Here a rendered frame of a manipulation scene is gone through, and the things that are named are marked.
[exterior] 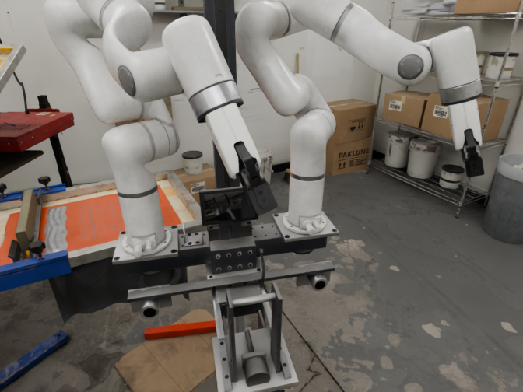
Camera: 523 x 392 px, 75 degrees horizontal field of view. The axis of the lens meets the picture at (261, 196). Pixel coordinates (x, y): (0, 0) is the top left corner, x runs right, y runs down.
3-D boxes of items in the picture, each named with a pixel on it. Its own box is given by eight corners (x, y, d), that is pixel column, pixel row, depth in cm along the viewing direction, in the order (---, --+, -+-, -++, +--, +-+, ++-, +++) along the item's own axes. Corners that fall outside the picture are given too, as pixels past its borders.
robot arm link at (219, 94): (191, 108, 55) (198, 124, 56) (187, 96, 47) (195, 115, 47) (233, 90, 56) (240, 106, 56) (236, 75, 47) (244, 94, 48)
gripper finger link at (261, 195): (238, 173, 48) (257, 215, 49) (240, 173, 45) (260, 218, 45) (258, 163, 48) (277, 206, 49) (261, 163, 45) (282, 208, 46)
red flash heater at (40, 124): (16, 124, 244) (11, 108, 239) (78, 125, 243) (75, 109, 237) (-58, 154, 190) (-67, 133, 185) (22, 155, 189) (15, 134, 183)
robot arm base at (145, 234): (171, 259, 84) (163, 204, 76) (117, 266, 81) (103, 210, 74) (171, 226, 97) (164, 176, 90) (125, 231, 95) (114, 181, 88)
